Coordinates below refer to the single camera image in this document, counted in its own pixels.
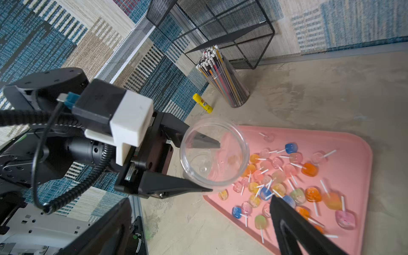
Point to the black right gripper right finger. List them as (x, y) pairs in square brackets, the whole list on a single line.
[(293, 232)]

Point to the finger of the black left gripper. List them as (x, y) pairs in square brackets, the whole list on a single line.
[(197, 137), (161, 186)]

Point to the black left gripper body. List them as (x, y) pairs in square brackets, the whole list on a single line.
[(153, 155)]

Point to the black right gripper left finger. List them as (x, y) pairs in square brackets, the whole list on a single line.
[(108, 236)]

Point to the red lid candy jar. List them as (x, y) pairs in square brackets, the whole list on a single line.
[(215, 169)]

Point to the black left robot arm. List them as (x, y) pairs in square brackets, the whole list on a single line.
[(72, 119)]

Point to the orange lollipop candy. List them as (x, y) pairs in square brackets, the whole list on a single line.
[(307, 169)]

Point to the pink plastic tray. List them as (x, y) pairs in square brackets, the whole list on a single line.
[(347, 172)]

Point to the yellow lollipop candy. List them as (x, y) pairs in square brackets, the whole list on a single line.
[(223, 195)]

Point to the blue lollipop candy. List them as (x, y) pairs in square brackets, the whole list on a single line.
[(289, 148)]

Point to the pale pink lollipop candy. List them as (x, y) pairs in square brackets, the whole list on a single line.
[(268, 137)]

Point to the black mesh shelf rack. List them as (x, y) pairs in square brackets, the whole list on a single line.
[(242, 30)]

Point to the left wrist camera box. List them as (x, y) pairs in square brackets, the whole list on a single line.
[(112, 115)]

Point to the white mesh wall basket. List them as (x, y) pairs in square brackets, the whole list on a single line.
[(127, 49)]

